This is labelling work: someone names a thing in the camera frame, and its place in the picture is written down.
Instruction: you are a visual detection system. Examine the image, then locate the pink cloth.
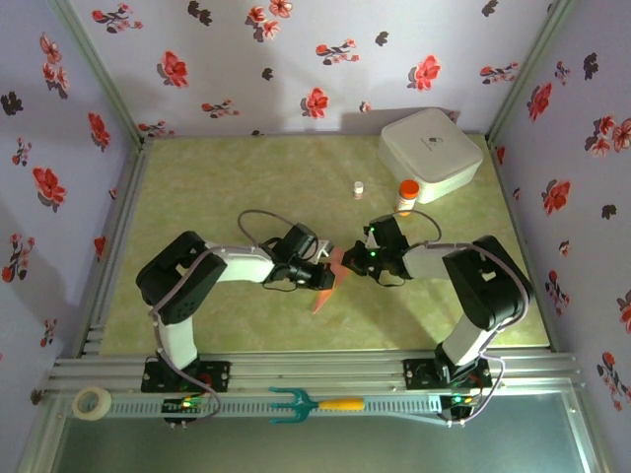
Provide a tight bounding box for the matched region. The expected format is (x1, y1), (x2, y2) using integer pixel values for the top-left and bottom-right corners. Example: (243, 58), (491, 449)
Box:
(312, 245), (349, 315)

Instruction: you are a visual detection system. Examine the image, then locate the white square lidded box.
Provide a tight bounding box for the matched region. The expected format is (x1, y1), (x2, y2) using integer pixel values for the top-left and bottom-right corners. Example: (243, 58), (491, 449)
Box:
(377, 107), (484, 206)

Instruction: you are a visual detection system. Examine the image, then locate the orange-capped pill bottle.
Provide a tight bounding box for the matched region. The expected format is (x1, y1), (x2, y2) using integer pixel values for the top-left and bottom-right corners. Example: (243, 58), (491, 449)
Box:
(393, 179), (421, 218)

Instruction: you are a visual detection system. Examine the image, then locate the grey metal panel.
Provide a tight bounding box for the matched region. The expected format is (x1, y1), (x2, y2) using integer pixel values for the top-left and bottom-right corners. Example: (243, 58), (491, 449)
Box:
(19, 393), (612, 473)

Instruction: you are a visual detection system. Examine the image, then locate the white tape roll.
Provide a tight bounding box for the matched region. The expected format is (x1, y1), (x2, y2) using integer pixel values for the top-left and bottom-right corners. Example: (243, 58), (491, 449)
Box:
(71, 386), (112, 422)

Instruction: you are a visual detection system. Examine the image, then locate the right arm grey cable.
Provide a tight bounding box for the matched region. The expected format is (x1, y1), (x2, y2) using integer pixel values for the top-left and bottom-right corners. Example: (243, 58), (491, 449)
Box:
(391, 210), (536, 430)

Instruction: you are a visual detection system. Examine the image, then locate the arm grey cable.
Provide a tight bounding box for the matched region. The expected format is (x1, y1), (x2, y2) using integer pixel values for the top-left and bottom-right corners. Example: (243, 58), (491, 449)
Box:
(391, 210), (536, 430)
(150, 210), (300, 430)

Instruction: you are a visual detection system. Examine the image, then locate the left arm grey cable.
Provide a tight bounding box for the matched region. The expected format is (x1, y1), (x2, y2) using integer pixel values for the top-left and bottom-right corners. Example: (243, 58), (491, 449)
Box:
(150, 210), (300, 430)

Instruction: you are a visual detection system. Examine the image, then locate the long aluminium frame rail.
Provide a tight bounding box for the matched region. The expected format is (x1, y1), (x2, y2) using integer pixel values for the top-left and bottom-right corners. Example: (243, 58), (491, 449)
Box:
(46, 352), (586, 395)

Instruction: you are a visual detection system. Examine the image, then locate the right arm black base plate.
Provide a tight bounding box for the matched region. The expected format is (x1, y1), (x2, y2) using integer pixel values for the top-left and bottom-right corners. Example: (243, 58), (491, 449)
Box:
(402, 358), (494, 393)

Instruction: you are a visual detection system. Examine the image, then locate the teal garden fork yellow handle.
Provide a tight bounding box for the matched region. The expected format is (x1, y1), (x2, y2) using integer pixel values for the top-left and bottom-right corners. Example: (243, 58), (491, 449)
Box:
(268, 386), (365, 426)

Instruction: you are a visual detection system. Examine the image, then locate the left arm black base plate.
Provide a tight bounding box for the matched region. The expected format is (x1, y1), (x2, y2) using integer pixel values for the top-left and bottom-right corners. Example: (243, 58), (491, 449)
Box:
(141, 358), (232, 394)

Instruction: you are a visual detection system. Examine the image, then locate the grey slotted cable duct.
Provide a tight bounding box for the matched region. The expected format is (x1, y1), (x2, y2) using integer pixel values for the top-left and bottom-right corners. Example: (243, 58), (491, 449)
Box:
(105, 396), (445, 420)

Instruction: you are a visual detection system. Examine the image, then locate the aluminium side rail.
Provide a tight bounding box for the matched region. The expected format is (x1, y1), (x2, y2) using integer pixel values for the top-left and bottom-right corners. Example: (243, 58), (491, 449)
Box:
(73, 136), (155, 359)

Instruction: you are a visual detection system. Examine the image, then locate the aluminium corner post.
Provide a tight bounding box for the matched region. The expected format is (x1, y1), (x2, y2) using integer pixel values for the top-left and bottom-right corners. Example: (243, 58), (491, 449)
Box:
(46, 0), (149, 147)
(485, 0), (581, 144)

